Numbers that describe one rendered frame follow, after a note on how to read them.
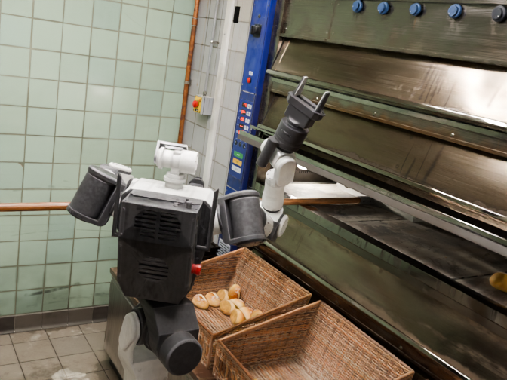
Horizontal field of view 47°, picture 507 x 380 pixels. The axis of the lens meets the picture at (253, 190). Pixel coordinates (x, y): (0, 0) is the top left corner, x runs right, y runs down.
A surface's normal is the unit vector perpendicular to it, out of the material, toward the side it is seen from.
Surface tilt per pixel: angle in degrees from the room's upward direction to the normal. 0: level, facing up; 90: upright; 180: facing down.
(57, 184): 90
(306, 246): 70
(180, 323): 45
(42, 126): 90
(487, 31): 90
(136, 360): 15
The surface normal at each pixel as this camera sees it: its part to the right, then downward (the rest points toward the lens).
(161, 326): 0.48, -0.48
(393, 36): -0.84, 0.00
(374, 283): -0.74, -0.32
